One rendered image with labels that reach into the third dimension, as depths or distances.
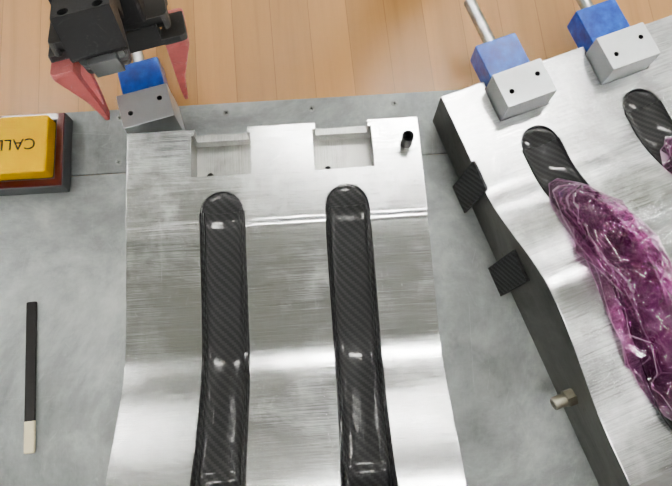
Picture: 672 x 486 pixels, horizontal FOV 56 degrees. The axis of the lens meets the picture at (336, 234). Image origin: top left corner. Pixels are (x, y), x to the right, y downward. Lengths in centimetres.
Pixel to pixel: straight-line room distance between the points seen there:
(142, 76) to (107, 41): 17
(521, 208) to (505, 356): 14
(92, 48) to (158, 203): 14
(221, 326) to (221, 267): 5
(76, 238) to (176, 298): 17
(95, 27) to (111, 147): 22
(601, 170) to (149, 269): 42
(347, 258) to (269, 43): 28
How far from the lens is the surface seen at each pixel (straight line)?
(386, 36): 73
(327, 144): 60
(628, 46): 68
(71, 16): 51
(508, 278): 61
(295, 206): 55
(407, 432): 51
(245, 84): 71
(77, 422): 66
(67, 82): 62
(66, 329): 67
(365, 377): 53
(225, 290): 55
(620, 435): 59
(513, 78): 63
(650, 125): 69
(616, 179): 64
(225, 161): 60
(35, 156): 69
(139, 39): 60
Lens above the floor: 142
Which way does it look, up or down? 75 degrees down
